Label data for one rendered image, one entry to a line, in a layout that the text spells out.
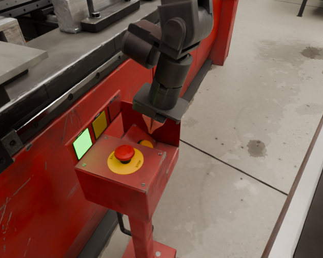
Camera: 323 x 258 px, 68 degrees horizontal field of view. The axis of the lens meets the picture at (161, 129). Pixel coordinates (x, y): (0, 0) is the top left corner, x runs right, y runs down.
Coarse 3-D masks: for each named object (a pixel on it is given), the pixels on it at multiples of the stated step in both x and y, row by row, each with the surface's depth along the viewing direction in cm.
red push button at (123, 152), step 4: (124, 144) 48; (116, 148) 47; (120, 148) 47; (124, 148) 47; (128, 148) 47; (132, 148) 47; (116, 152) 46; (120, 152) 46; (124, 152) 46; (128, 152) 46; (132, 152) 46; (116, 156) 46; (120, 156) 45; (124, 156) 45; (128, 156) 46; (132, 156) 46; (120, 160) 46; (124, 160) 45; (128, 160) 47
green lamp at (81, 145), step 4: (84, 132) 47; (88, 132) 48; (80, 136) 46; (84, 136) 47; (88, 136) 49; (76, 140) 45; (80, 140) 46; (84, 140) 48; (88, 140) 49; (76, 144) 45; (80, 144) 47; (84, 144) 48; (88, 144) 49; (76, 148) 46; (80, 148) 47; (84, 148) 48; (76, 152) 46; (80, 152) 47; (84, 152) 49; (80, 156) 48
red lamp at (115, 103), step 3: (117, 96) 56; (114, 99) 55; (117, 99) 56; (111, 102) 54; (114, 102) 55; (117, 102) 57; (111, 105) 54; (114, 105) 56; (117, 105) 57; (108, 108) 54; (111, 108) 55; (114, 108) 56; (117, 108) 57; (111, 111) 55; (114, 111) 56; (117, 111) 58; (111, 114) 55; (114, 114) 57; (111, 117) 56; (114, 117) 57; (111, 120) 56
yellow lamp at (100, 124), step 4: (104, 112) 52; (100, 116) 51; (104, 116) 53; (96, 120) 50; (100, 120) 52; (104, 120) 53; (96, 124) 50; (100, 124) 52; (104, 124) 53; (96, 128) 51; (100, 128) 52; (104, 128) 54; (96, 132) 51; (100, 132) 53; (96, 136) 52
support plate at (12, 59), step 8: (0, 48) 36; (8, 48) 36; (16, 48) 36; (24, 48) 36; (32, 48) 36; (0, 56) 34; (8, 56) 34; (16, 56) 34; (24, 56) 34; (32, 56) 34; (40, 56) 34; (48, 56) 36; (0, 64) 32; (8, 64) 32; (16, 64) 32; (24, 64) 32; (32, 64) 34; (0, 72) 30; (8, 72) 31; (16, 72) 32; (0, 80) 30
